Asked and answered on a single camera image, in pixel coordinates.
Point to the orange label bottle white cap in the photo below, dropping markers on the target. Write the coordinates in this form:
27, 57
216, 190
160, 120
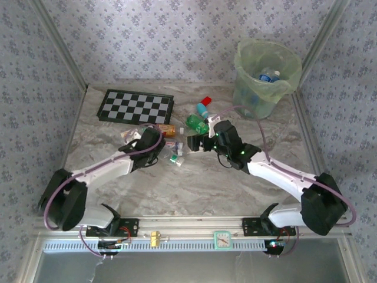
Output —
168, 130

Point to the clear plastic bottle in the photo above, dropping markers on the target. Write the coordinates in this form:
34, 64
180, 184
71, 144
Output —
179, 152

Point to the blue label bottle white cap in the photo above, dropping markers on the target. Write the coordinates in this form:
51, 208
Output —
266, 77

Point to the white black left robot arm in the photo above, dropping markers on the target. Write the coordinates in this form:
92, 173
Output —
100, 172

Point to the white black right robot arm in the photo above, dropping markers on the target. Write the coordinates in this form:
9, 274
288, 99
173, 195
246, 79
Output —
279, 177

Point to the bin with green liner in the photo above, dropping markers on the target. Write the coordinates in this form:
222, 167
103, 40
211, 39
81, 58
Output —
253, 97

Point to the green bottle yellow cap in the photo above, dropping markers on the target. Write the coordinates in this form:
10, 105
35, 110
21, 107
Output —
195, 122

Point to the clear bottle green label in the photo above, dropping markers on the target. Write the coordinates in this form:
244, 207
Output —
175, 160

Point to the teal plastic tube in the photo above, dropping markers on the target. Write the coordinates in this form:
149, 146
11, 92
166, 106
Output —
202, 109

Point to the black grey chessboard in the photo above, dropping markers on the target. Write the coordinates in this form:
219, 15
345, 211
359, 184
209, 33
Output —
132, 106

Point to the red cap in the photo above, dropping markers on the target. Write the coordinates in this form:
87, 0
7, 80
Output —
206, 100

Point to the teal square clock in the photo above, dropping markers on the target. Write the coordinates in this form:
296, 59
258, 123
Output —
223, 240

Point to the grey metal panel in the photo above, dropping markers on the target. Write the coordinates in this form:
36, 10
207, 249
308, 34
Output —
188, 268

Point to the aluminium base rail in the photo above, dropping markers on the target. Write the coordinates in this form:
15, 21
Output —
188, 225

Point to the aluminium side rail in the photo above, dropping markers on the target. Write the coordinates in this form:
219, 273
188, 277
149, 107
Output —
307, 132

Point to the aluminium frame post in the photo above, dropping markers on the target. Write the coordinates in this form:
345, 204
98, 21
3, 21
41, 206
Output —
326, 29
60, 44

